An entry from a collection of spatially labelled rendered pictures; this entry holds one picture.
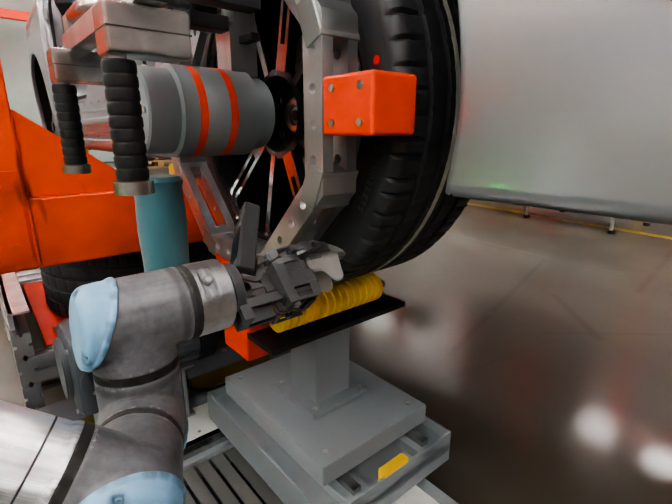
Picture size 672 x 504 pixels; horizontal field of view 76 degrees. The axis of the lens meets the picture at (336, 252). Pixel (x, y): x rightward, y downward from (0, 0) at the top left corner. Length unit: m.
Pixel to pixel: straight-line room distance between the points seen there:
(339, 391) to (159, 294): 0.64
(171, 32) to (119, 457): 0.43
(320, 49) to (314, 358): 0.63
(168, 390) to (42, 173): 0.74
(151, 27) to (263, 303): 0.34
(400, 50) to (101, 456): 0.53
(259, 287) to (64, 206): 0.68
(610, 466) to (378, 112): 1.14
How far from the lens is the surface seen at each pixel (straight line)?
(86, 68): 0.88
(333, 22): 0.59
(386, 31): 0.61
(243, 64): 0.79
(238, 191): 1.00
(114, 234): 1.20
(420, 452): 1.02
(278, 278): 0.57
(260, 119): 0.75
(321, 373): 0.99
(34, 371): 1.38
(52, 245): 1.18
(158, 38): 0.56
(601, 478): 1.36
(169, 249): 0.86
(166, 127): 0.69
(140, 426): 0.48
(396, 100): 0.53
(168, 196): 0.84
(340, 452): 0.91
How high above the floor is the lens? 0.82
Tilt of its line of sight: 16 degrees down
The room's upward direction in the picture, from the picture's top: straight up
